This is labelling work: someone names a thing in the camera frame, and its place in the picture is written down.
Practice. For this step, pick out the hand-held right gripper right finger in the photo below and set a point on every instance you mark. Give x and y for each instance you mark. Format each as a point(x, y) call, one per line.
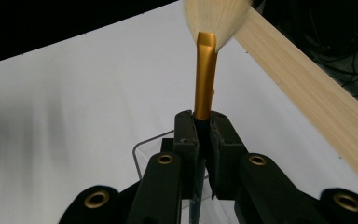
point(254, 186)

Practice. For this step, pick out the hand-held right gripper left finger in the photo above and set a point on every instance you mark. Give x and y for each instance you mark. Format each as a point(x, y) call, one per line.
point(161, 186)

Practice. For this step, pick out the clear acrylic organizer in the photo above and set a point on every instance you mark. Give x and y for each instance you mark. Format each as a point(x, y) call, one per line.
point(143, 152)

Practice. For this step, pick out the black gold fan makeup brush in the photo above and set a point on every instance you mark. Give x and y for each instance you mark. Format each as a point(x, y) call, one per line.
point(205, 77)

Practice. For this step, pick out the wooden table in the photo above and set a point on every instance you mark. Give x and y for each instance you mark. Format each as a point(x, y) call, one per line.
point(307, 84)

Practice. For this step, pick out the white board sheet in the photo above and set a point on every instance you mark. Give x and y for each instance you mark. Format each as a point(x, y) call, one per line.
point(74, 93)

